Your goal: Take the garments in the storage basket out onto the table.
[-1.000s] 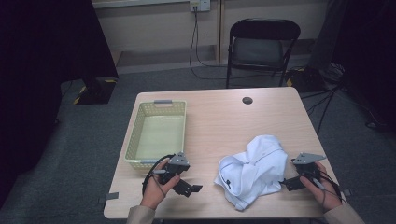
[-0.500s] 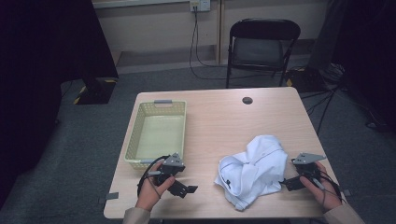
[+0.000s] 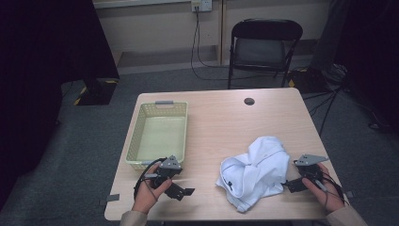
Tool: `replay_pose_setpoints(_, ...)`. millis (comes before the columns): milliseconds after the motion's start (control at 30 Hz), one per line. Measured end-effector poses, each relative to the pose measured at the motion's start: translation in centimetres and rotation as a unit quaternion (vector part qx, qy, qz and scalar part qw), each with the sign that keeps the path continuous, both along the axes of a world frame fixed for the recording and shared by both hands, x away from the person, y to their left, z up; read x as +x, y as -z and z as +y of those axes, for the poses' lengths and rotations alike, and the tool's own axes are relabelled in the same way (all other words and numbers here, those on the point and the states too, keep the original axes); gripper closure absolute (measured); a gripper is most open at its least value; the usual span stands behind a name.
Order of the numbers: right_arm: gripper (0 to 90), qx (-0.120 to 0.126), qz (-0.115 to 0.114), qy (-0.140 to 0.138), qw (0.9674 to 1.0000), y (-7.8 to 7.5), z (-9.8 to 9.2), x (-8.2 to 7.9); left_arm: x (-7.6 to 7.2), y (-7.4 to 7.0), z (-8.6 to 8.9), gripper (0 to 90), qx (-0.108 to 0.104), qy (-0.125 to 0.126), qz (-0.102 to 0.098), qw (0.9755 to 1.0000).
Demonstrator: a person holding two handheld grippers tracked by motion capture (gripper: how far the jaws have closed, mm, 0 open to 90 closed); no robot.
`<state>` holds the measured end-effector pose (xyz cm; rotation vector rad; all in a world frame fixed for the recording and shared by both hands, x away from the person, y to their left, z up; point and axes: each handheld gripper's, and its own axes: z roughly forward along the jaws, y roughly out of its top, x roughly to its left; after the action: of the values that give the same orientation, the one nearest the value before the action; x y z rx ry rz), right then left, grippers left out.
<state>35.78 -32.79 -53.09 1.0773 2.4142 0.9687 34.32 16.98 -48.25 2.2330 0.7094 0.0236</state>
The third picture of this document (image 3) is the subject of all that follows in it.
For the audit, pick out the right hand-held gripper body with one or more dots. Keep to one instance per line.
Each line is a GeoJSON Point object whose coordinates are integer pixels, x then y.
{"type": "Point", "coordinates": [309, 163]}

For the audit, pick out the pale yellow plastic basket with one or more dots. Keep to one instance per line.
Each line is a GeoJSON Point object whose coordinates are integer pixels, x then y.
{"type": "Point", "coordinates": [160, 138]}

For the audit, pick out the black curtain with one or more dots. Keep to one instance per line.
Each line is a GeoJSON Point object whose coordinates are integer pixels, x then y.
{"type": "Point", "coordinates": [40, 62]}

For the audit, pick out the white garment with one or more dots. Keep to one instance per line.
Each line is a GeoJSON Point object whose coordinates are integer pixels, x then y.
{"type": "Point", "coordinates": [254, 172]}

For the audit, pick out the person's right hand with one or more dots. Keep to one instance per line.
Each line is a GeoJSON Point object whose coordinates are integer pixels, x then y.
{"type": "Point", "coordinates": [326, 193]}

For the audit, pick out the black folding chair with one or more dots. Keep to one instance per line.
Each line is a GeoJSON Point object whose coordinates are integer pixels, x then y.
{"type": "Point", "coordinates": [266, 40]}

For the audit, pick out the black equipment box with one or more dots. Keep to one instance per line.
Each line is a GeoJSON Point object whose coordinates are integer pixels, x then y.
{"type": "Point", "coordinates": [309, 80]}

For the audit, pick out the white wall outlet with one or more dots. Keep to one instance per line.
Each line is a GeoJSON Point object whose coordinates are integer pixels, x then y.
{"type": "Point", "coordinates": [201, 5]}

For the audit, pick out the grey tape piece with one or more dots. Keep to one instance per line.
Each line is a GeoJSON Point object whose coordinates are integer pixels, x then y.
{"type": "Point", "coordinates": [349, 194]}

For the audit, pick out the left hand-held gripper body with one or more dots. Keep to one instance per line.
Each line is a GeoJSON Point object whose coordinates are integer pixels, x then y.
{"type": "Point", "coordinates": [169, 169]}

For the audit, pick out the black striped stand base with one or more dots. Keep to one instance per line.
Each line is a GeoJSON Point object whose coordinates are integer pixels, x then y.
{"type": "Point", "coordinates": [97, 91]}

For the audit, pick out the black tripod legs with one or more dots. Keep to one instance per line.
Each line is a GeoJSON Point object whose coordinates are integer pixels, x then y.
{"type": "Point", "coordinates": [327, 108]}

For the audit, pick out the person's left hand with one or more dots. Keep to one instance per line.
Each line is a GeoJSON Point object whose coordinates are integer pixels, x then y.
{"type": "Point", "coordinates": [147, 194]}

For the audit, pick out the dark curtain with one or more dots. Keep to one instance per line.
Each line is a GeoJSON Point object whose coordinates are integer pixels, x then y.
{"type": "Point", "coordinates": [370, 47]}

